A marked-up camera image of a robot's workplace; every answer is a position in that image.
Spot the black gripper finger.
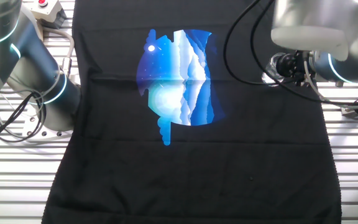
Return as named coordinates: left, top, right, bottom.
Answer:
left=292, top=68, right=306, bottom=86
left=292, top=51, right=306, bottom=68

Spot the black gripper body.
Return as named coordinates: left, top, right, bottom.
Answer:
left=302, top=50, right=317, bottom=85

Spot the clear glass jar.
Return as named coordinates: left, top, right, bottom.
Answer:
left=260, top=52, right=287, bottom=87

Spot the black cloth with blue print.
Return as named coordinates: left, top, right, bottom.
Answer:
left=41, top=0, right=343, bottom=224

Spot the grey emergency stop button box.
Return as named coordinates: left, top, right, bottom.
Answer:
left=29, top=0, right=68, bottom=30

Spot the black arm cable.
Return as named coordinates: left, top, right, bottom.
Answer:
left=223, top=0, right=298, bottom=86
left=249, top=0, right=358, bottom=108

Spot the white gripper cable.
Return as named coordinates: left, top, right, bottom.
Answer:
left=302, top=60, right=358, bottom=109

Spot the grey emergency stop cable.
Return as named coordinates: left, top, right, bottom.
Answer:
left=41, top=26, right=76, bottom=79

